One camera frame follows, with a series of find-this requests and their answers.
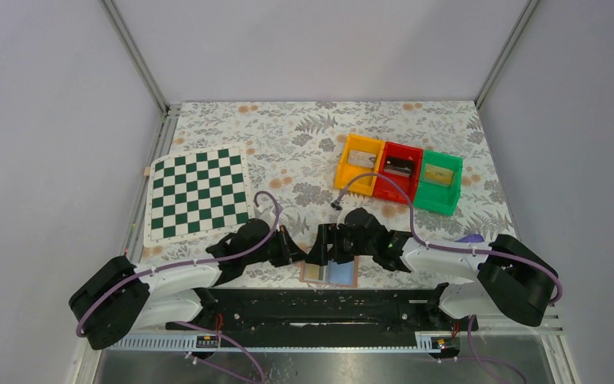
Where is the tan leather card holder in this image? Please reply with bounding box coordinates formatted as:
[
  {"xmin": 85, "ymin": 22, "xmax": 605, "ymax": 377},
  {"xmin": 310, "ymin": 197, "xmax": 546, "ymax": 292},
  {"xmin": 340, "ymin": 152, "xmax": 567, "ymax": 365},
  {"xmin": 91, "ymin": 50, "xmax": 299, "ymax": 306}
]
[{"xmin": 300, "ymin": 258, "xmax": 359, "ymax": 288}]

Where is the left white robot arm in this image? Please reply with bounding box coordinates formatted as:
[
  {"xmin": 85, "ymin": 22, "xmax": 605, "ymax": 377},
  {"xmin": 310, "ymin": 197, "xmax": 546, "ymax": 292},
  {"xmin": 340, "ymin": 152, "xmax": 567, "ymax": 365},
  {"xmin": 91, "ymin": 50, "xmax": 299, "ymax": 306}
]
[{"xmin": 68, "ymin": 219, "xmax": 307, "ymax": 350}]

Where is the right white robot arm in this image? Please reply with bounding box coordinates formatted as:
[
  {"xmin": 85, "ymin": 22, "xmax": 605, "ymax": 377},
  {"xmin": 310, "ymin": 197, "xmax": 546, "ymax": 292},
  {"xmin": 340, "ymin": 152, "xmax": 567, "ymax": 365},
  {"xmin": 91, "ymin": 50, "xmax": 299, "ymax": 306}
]
[{"xmin": 304, "ymin": 208, "xmax": 559, "ymax": 327}]

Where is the black card in red bin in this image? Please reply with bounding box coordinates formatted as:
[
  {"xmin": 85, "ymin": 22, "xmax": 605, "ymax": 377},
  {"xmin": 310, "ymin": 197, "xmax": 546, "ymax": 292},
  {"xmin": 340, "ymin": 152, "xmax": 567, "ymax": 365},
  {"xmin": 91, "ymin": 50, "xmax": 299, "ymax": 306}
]
[{"xmin": 383, "ymin": 157, "xmax": 415, "ymax": 178}]

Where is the gold card in green bin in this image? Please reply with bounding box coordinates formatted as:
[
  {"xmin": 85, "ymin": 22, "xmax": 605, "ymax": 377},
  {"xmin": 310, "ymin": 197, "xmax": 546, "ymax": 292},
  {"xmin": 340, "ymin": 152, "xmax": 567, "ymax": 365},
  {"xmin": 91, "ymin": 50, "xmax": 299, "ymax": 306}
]
[{"xmin": 423, "ymin": 164, "xmax": 454, "ymax": 187}]

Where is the red plastic bin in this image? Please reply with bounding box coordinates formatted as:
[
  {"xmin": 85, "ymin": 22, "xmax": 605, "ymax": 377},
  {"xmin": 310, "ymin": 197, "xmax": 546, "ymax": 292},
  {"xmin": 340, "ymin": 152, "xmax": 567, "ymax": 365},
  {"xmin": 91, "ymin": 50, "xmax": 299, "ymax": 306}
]
[{"xmin": 373, "ymin": 142, "xmax": 424, "ymax": 204}]

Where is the green white chessboard mat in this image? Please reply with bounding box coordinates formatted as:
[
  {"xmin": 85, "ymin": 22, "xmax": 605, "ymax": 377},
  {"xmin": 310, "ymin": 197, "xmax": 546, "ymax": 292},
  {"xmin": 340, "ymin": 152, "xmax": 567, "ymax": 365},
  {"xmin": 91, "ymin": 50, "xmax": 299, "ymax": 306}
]
[{"xmin": 143, "ymin": 143, "xmax": 255, "ymax": 247}]

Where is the yellow plastic bin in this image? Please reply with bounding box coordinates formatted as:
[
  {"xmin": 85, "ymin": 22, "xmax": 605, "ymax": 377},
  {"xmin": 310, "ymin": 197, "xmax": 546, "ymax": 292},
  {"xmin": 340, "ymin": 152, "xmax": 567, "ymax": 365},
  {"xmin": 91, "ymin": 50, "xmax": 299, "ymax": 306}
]
[{"xmin": 334, "ymin": 134, "xmax": 385, "ymax": 190}]

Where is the green plastic bin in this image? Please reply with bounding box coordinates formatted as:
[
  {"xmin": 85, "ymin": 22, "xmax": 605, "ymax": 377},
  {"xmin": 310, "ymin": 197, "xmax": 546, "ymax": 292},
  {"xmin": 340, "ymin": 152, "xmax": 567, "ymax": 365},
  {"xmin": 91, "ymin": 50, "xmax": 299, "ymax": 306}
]
[{"xmin": 413, "ymin": 150, "xmax": 463, "ymax": 216}]

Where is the purple marker pen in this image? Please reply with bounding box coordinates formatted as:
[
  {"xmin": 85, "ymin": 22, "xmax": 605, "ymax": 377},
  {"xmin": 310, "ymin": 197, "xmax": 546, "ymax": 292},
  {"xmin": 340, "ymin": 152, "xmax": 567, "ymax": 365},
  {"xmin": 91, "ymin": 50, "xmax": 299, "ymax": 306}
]
[{"xmin": 457, "ymin": 234, "xmax": 485, "ymax": 243}]

